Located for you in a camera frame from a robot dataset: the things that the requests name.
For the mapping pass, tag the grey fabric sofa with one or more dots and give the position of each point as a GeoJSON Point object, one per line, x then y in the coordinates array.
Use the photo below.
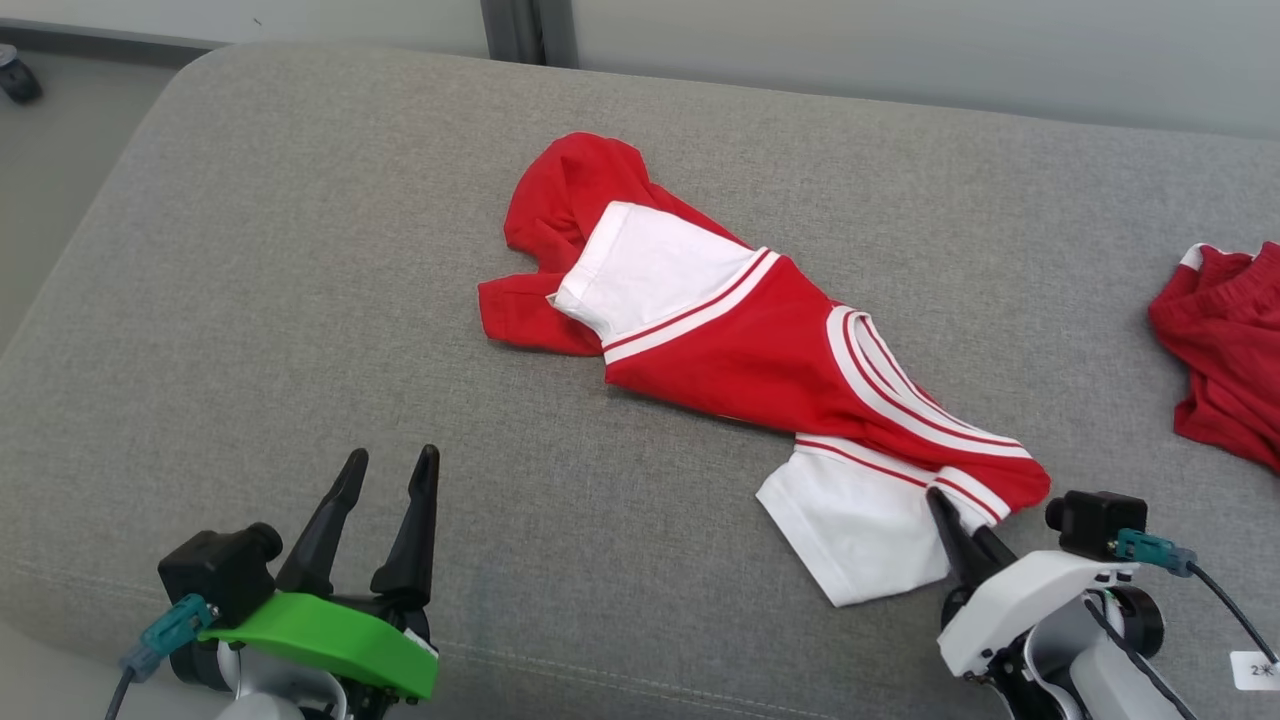
{"type": "Point", "coordinates": [300, 350]}

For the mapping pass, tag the red shorts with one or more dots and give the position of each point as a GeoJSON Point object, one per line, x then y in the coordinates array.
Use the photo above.
{"type": "Point", "coordinates": [1230, 350]}

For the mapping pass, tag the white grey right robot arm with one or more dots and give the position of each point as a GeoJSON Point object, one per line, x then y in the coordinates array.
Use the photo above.
{"type": "Point", "coordinates": [1090, 660]}

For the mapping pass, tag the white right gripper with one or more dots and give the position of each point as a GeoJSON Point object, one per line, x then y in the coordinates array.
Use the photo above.
{"type": "Point", "coordinates": [1030, 600]}

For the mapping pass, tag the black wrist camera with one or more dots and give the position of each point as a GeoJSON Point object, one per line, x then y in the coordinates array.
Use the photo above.
{"type": "Point", "coordinates": [215, 575]}
{"type": "Point", "coordinates": [1095, 525]}

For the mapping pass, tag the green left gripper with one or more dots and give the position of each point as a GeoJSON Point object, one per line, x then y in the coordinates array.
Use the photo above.
{"type": "Point", "coordinates": [330, 635]}

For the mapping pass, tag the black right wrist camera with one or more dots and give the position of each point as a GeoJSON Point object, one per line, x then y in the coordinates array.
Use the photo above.
{"type": "Point", "coordinates": [1095, 525]}

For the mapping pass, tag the red and white jersey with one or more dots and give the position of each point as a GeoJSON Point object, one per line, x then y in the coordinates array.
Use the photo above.
{"type": "Point", "coordinates": [750, 340]}

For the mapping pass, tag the white paper label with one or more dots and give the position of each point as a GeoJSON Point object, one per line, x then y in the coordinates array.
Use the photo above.
{"type": "Point", "coordinates": [1255, 670]}

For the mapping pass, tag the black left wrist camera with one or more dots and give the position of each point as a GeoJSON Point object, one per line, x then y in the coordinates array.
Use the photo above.
{"type": "Point", "coordinates": [215, 575]}

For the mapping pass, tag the black caster wheel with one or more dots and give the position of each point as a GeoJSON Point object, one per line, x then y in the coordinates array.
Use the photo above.
{"type": "Point", "coordinates": [18, 80]}

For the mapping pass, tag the dark grey wall post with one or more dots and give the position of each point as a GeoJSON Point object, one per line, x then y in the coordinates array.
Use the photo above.
{"type": "Point", "coordinates": [525, 30]}

